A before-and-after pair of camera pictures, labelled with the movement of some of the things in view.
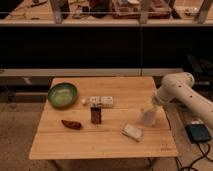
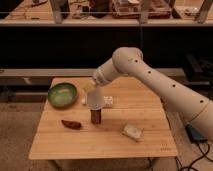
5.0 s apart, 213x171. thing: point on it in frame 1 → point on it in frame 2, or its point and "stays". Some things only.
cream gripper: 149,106 → 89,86
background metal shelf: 106,12 stays
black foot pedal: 198,132 stays
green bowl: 62,95 stays
